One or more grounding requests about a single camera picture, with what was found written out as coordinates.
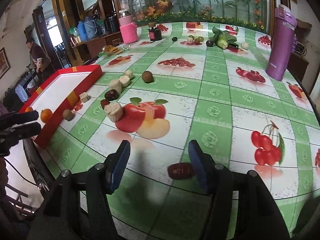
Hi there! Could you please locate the pink knit-sleeved bottle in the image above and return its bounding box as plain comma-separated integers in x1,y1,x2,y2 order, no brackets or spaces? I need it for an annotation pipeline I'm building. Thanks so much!
119,15,139,44

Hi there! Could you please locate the blue thermos jug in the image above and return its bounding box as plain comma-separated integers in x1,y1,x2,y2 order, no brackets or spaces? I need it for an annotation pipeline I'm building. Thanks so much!
77,21,88,42

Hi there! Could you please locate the black jar with cork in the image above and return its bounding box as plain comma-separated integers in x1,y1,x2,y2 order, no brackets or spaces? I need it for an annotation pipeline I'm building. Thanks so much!
148,22,162,42

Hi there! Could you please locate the green bok choy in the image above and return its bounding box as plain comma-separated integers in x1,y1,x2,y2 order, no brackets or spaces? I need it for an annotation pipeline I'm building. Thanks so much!
209,27,239,50

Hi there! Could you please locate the red white tray box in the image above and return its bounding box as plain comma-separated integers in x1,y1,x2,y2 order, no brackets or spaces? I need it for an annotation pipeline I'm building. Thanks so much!
20,65,103,148

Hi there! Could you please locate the white cake piece far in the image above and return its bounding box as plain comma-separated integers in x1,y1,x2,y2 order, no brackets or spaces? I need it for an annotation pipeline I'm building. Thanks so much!
241,42,249,50

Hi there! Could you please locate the small beige cake piece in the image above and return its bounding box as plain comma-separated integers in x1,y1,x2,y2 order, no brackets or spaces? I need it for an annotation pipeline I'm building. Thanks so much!
79,92,90,103

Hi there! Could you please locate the person in dark jacket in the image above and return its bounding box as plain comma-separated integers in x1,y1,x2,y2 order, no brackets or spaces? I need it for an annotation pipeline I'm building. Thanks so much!
26,37,54,83

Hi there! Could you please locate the dark jujube date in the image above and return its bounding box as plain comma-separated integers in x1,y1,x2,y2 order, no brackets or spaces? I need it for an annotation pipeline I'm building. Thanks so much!
104,89,119,101

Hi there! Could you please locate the wooden cabinet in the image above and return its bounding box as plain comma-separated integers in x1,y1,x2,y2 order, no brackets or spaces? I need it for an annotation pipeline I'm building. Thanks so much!
68,32,123,66

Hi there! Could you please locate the red jujube date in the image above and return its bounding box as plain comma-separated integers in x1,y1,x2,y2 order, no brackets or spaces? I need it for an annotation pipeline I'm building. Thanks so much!
167,163,195,180

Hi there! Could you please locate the beige cake block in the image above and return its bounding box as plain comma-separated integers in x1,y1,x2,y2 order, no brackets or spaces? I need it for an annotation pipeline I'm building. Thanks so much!
109,79,123,94
119,75,131,88
104,102,123,122
124,70,135,80

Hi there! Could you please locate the brown longan fruit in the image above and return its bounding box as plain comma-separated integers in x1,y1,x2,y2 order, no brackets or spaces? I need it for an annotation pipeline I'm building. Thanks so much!
142,71,154,83

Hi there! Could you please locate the dark plum fruit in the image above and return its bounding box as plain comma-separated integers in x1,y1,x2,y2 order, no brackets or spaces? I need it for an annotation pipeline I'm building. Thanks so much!
206,40,213,47

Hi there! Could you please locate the framed wall painting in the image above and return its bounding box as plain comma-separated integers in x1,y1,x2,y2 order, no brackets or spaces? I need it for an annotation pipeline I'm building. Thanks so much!
0,48,10,78

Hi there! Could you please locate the purple thermos bottle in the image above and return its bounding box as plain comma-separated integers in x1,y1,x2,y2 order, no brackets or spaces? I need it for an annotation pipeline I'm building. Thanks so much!
266,4,297,81

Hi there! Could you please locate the orange tangerine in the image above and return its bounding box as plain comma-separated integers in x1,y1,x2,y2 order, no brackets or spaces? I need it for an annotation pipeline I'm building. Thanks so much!
40,108,53,124
25,107,33,113

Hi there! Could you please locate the snack packets pile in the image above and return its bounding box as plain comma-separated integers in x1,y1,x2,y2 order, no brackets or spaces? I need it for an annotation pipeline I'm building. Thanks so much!
98,44,130,57

